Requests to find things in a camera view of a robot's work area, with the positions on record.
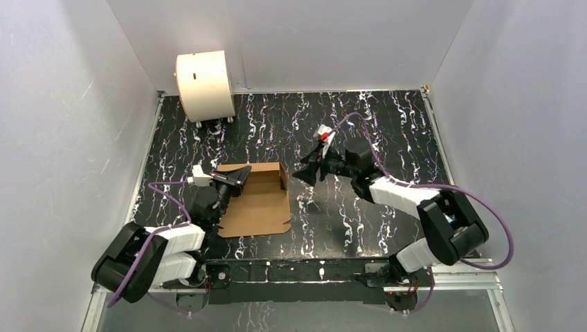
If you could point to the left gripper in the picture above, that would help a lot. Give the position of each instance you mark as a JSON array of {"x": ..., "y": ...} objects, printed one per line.
[{"x": 228, "y": 182}]

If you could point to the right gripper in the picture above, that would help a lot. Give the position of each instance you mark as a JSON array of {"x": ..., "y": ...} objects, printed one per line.
[{"x": 309, "y": 175}]

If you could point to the brown cardboard box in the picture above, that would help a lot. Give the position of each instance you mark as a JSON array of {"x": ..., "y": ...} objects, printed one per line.
[{"x": 263, "y": 208}]

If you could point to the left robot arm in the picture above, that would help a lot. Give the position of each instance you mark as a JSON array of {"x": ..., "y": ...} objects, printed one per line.
[{"x": 139, "y": 257}]

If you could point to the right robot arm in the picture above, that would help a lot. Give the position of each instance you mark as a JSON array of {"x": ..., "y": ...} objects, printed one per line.
[{"x": 452, "y": 228}]

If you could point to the cream cylindrical wooden box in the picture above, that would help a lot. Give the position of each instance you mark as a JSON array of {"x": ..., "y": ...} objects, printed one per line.
[{"x": 204, "y": 87}]

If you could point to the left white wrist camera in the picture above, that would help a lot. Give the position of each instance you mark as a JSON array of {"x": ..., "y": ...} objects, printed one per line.
[{"x": 199, "y": 177}]

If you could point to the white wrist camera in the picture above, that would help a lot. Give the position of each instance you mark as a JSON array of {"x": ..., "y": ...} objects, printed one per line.
[
  {"x": 199, "y": 177},
  {"x": 324, "y": 136}
]

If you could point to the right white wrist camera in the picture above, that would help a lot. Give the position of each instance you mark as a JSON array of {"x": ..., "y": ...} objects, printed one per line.
[{"x": 324, "y": 136}]

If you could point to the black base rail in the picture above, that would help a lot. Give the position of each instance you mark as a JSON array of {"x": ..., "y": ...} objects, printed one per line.
[{"x": 366, "y": 280}]

